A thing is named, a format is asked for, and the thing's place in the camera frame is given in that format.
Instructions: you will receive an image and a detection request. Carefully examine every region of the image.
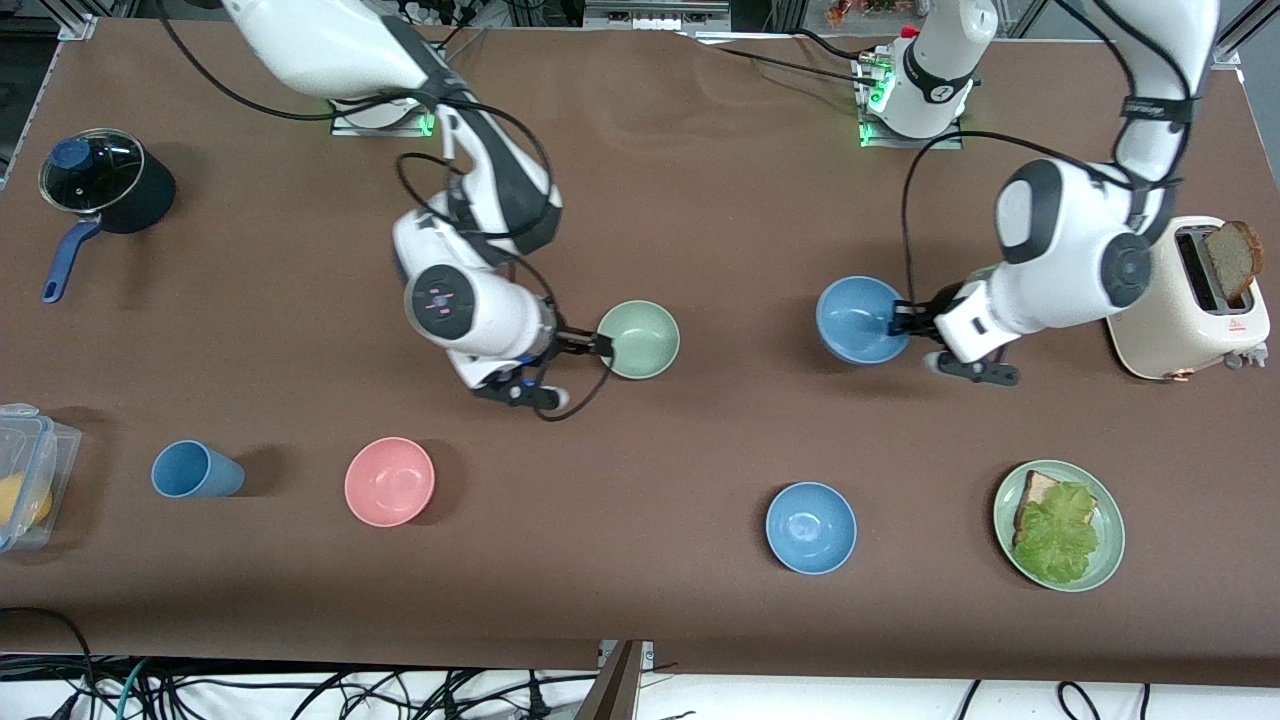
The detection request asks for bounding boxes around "pale green bowl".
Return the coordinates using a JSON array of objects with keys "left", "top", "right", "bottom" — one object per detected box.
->
[{"left": 597, "top": 300, "right": 681, "bottom": 381}]

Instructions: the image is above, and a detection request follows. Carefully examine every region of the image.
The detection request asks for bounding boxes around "blue bowl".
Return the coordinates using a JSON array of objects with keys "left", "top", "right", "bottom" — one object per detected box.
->
[
  {"left": 816, "top": 276, "right": 913, "bottom": 366},
  {"left": 765, "top": 482, "right": 858, "bottom": 576}
]

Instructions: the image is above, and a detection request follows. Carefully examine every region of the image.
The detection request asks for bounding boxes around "pink bowl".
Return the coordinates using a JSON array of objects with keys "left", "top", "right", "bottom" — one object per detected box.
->
[{"left": 344, "top": 437, "right": 436, "bottom": 528}]

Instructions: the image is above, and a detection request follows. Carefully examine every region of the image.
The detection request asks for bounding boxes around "bread slice with lettuce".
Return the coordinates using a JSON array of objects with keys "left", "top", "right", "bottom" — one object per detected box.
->
[{"left": 1014, "top": 470, "right": 1063, "bottom": 531}]

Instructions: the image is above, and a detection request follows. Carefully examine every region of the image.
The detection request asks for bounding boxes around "green lettuce leaf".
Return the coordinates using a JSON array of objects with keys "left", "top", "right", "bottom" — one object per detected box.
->
[{"left": 1012, "top": 482, "right": 1099, "bottom": 585}]

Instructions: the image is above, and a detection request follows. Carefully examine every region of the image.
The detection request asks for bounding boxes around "cream white toaster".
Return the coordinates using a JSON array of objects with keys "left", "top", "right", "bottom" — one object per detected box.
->
[{"left": 1105, "top": 215, "right": 1271, "bottom": 381}]

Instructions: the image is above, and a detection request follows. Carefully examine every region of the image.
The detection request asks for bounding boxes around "green plate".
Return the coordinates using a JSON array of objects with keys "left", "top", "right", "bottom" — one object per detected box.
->
[{"left": 993, "top": 460, "right": 1126, "bottom": 593}]

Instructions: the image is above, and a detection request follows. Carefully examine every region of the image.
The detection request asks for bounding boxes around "brown toast slice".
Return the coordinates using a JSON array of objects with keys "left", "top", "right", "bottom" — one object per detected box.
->
[{"left": 1203, "top": 220, "right": 1264, "bottom": 301}]

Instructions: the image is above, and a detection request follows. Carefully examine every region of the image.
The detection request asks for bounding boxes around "grey power strip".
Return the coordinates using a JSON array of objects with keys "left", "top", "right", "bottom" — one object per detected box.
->
[{"left": 585, "top": 0, "right": 731, "bottom": 31}]

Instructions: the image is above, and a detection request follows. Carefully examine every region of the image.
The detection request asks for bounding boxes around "blue plastic cup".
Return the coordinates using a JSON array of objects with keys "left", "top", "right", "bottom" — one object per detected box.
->
[{"left": 151, "top": 440, "right": 246, "bottom": 499}]

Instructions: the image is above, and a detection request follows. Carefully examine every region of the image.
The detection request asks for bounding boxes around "dark blue saucepan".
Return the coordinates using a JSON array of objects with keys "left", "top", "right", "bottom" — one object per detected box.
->
[{"left": 38, "top": 128, "right": 178, "bottom": 304}]

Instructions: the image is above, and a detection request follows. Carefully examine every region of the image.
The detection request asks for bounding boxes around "glass lid with blue knob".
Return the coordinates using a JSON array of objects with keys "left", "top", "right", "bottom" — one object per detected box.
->
[{"left": 38, "top": 128, "right": 144, "bottom": 214}]

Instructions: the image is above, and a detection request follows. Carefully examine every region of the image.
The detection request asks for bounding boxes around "clear plastic food container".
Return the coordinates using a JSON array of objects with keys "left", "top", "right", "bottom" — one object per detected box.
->
[{"left": 0, "top": 403, "right": 83, "bottom": 553}]

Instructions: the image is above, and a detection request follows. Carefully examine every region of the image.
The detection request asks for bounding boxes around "yellow fruit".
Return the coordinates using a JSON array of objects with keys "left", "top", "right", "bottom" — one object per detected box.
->
[{"left": 0, "top": 475, "right": 53, "bottom": 531}]

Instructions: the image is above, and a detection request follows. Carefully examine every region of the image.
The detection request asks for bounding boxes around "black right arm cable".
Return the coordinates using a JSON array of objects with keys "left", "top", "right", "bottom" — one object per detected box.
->
[{"left": 155, "top": 0, "right": 616, "bottom": 423}]

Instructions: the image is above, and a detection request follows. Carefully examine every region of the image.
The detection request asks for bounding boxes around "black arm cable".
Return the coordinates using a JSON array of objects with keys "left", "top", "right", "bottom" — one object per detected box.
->
[
  {"left": 155, "top": 0, "right": 616, "bottom": 423},
  {"left": 900, "top": 0, "right": 1201, "bottom": 311}
]

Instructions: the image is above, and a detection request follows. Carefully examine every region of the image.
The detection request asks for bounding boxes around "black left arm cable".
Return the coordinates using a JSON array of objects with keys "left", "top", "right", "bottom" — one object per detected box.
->
[{"left": 900, "top": 0, "right": 1201, "bottom": 311}]

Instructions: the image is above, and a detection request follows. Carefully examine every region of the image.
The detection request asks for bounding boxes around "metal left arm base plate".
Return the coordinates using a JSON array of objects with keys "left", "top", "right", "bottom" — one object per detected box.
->
[{"left": 858, "top": 55, "right": 966, "bottom": 151}]

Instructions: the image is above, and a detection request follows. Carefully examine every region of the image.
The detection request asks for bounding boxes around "black cable on table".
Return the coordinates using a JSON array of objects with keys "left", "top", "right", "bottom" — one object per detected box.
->
[{"left": 690, "top": 28, "right": 881, "bottom": 89}]

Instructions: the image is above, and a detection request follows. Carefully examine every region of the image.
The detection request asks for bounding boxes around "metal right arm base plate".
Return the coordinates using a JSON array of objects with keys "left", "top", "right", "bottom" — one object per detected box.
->
[{"left": 330, "top": 95, "right": 441, "bottom": 138}]

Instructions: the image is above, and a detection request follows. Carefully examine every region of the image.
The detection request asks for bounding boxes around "metal table edge bracket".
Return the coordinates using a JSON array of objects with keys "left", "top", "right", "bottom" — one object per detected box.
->
[{"left": 575, "top": 640, "right": 656, "bottom": 720}]

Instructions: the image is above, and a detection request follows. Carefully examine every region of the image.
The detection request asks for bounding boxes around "teal cable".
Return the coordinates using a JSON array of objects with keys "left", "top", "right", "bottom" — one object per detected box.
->
[{"left": 118, "top": 657, "right": 151, "bottom": 720}]

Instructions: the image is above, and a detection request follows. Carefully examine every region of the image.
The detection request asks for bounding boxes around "black floor cable loop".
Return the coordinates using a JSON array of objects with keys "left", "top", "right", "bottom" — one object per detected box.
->
[{"left": 0, "top": 607, "right": 96, "bottom": 720}]

